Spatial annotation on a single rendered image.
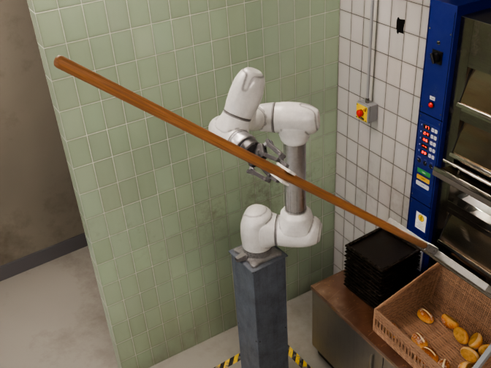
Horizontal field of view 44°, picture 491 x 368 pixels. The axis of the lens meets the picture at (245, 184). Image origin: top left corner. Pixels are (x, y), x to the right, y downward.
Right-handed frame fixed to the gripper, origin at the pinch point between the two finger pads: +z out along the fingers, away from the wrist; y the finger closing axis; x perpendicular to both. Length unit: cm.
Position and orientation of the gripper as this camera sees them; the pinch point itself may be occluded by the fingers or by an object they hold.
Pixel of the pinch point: (283, 174)
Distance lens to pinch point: 188.1
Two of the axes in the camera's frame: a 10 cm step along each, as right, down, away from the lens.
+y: -5.1, 8.5, 1.3
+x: -6.7, -3.0, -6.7
